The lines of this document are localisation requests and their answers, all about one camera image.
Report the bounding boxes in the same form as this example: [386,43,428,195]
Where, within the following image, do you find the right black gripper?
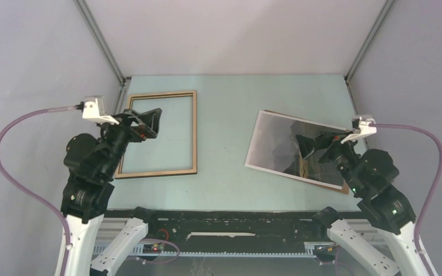
[293,129,363,194]

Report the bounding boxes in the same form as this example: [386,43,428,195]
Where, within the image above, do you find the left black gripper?
[99,106,163,177]

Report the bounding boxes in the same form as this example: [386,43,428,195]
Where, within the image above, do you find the landscape photo print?
[245,110,349,194]

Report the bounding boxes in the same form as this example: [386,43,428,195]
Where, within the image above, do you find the wooden picture frame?
[115,90,197,179]

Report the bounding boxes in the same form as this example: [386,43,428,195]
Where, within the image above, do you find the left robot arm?
[55,108,162,275]

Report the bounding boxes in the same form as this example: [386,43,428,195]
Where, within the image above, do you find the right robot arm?
[295,132,437,275]

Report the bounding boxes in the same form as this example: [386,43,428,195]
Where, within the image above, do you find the brown backing board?
[263,110,349,194]

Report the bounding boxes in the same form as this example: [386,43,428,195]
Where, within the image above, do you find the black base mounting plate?
[102,208,363,255]

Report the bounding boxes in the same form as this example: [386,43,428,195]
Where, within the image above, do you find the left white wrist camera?
[82,95,119,125]

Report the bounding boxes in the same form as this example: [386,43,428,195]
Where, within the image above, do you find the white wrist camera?
[82,95,119,125]
[341,114,377,144]

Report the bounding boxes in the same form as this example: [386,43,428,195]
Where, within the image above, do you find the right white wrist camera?
[341,114,377,144]

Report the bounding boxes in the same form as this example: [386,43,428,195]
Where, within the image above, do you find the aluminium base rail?
[91,217,393,260]

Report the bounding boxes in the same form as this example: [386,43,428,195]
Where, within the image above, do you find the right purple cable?
[369,122,442,276]

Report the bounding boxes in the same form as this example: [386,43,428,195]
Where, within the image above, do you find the left corner aluminium post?
[73,0,129,113]

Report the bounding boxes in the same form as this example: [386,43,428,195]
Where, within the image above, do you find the corner aluminium post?
[344,0,397,115]
[73,0,129,113]

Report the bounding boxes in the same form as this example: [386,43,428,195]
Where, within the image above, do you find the right corner aluminium post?
[344,0,397,115]

